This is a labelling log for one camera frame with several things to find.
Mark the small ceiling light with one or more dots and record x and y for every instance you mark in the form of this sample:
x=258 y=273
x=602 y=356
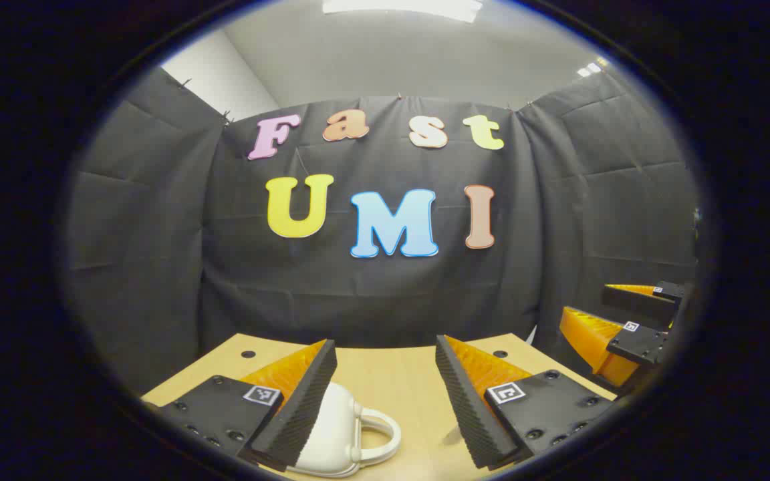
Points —
x=589 y=68

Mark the white suitcase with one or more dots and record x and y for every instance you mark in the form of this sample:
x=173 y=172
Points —
x=338 y=427

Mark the black backdrop cloth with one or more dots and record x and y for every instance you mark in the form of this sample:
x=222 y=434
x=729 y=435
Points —
x=385 y=294

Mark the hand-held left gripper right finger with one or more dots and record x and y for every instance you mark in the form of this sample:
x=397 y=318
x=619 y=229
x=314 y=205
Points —
x=465 y=407

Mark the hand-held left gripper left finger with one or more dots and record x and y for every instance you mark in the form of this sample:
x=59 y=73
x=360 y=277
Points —
x=305 y=407

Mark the long ceiling light panel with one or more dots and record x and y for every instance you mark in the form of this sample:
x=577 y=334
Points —
x=402 y=8

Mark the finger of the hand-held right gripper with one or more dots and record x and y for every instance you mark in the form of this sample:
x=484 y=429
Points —
x=642 y=346
x=639 y=306

